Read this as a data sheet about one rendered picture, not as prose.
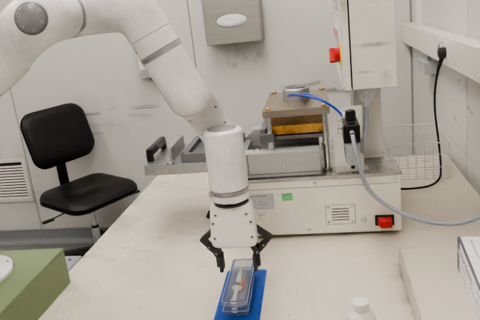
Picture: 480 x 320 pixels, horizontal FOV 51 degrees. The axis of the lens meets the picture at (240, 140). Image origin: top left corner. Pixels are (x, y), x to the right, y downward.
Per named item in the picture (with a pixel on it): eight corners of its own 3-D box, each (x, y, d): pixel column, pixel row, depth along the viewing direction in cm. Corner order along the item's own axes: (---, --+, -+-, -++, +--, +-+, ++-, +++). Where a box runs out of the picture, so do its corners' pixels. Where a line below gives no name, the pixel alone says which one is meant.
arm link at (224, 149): (211, 181, 113) (208, 195, 104) (203, 123, 110) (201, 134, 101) (248, 176, 113) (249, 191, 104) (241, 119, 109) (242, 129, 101)
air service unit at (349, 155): (357, 156, 133) (355, 101, 129) (363, 173, 119) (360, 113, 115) (337, 156, 134) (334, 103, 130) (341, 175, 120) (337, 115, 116)
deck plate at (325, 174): (383, 138, 164) (383, 136, 163) (402, 174, 130) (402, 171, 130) (244, 148, 171) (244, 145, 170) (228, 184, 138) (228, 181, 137)
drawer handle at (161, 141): (167, 147, 164) (165, 136, 163) (153, 161, 150) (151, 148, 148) (161, 148, 164) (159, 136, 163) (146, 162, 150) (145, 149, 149)
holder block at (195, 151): (246, 140, 162) (245, 132, 161) (237, 158, 143) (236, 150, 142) (196, 143, 165) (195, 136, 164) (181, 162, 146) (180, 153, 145)
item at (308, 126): (326, 118, 157) (325, 89, 155) (329, 138, 136) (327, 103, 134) (272, 123, 160) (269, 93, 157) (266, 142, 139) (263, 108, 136)
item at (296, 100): (348, 115, 159) (346, 74, 156) (356, 141, 129) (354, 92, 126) (272, 121, 163) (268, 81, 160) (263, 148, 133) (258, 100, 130)
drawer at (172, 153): (252, 150, 164) (250, 126, 162) (244, 172, 143) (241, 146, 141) (166, 156, 168) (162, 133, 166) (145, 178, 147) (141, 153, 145)
